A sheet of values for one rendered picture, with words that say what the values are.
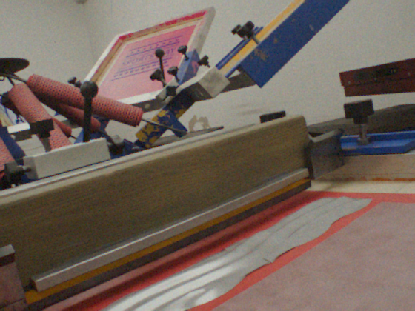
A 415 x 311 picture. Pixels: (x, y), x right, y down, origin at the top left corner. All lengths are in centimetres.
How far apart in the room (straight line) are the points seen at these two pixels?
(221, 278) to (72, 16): 483
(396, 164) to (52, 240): 41
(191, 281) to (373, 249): 15
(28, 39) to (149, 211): 449
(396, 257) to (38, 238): 28
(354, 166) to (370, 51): 197
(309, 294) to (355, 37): 233
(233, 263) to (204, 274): 3
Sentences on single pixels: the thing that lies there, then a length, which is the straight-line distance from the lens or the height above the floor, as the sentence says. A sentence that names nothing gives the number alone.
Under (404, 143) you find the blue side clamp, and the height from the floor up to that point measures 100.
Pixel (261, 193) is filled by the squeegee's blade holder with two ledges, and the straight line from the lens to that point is 48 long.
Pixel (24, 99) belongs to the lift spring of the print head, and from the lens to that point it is 102.
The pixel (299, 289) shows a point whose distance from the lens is 33.
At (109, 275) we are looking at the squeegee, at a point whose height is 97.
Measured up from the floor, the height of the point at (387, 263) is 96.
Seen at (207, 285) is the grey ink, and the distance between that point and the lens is 35.
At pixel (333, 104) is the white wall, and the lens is 272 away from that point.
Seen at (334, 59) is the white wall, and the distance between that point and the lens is 267.
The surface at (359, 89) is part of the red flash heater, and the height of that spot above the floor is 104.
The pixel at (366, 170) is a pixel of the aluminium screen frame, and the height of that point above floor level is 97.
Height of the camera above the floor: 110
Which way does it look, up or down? 7 degrees down
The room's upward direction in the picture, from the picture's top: 12 degrees counter-clockwise
